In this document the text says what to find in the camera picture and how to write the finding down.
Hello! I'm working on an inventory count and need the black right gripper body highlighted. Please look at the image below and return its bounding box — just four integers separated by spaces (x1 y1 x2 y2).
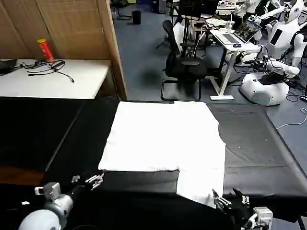
223 200 252 225

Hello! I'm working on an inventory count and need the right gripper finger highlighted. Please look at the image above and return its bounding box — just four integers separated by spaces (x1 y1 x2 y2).
212 188 232 209
232 188 250 206

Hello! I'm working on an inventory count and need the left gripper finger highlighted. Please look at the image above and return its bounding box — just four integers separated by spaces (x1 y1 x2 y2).
91 177 104 191
85 172 105 184

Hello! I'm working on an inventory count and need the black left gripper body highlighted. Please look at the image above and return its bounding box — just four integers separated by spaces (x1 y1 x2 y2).
69 181 93 201

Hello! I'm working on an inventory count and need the white printed t-shirt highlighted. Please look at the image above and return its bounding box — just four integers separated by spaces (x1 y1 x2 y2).
97 101 226 209

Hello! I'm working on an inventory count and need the black table cover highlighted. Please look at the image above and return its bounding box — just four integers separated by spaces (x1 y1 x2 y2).
0 97 307 230

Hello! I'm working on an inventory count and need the white side table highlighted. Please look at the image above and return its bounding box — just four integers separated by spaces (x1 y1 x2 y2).
0 58 112 100

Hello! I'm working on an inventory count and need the white humanoid robot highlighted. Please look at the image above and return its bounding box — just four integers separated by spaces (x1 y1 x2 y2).
239 0 307 106

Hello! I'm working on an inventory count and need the red can yellow lid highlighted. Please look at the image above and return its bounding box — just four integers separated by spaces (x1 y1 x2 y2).
37 38 55 64

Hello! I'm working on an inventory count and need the black office chair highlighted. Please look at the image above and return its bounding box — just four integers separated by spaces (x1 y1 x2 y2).
160 19 208 101

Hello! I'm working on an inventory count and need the white standing desk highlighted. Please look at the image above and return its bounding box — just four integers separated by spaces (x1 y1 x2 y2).
210 27 263 101

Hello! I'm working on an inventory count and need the black bag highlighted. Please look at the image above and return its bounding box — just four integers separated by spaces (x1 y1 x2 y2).
0 58 19 75

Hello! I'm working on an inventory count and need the wooden partition screen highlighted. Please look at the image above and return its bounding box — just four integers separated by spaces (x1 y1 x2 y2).
0 0 128 100

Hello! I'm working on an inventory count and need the black waste bin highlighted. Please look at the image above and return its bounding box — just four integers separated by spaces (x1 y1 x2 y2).
131 11 142 25

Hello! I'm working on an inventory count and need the open silver laptop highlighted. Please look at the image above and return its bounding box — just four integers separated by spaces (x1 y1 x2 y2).
219 19 262 45

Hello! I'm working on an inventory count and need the clear cup with straw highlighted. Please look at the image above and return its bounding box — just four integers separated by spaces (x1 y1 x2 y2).
226 13 235 33

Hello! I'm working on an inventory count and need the pile of folded cloth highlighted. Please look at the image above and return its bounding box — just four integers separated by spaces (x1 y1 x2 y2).
205 18 227 30

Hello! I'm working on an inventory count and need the black monitor on stand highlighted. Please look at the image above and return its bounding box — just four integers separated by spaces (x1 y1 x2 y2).
178 0 202 21

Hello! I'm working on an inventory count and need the white floor cable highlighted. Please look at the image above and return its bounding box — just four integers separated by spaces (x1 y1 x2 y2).
275 107 307 130

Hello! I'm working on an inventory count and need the black tangled cable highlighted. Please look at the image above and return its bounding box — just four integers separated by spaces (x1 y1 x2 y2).
20 59 75 83

